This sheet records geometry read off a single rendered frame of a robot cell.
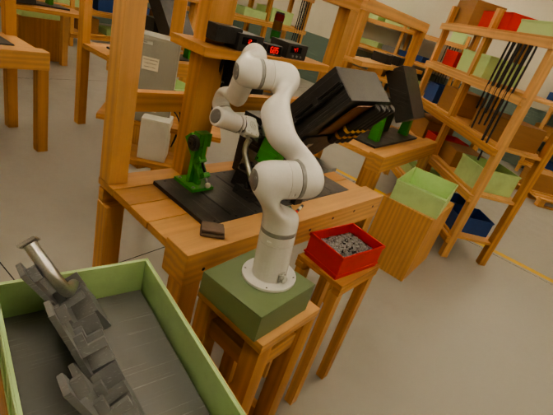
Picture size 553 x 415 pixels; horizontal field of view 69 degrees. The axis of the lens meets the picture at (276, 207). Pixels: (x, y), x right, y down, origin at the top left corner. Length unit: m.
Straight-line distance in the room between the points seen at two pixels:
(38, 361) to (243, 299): 0.57
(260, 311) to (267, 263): 0.16
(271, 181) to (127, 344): 0.61
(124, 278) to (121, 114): 0.75
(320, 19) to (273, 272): 11.40
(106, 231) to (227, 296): 0.91
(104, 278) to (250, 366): 0.54
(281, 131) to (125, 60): 0.77
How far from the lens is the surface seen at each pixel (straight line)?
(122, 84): 1.80
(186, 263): 1.54
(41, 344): 1.28
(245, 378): 1.47
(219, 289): 1.36
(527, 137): 4.36
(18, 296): 1.32
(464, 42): 10.38
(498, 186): 4.42
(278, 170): 1.17
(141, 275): 1.40
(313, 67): 2.36
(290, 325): 1.43
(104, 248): 2.14
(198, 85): 2.00
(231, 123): 1.80
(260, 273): 1.36
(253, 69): 1.37
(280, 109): 1.31
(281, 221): 1.24
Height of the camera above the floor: 1.78
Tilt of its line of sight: 26 degrees down
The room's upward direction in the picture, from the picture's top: 17 degrees clockwise
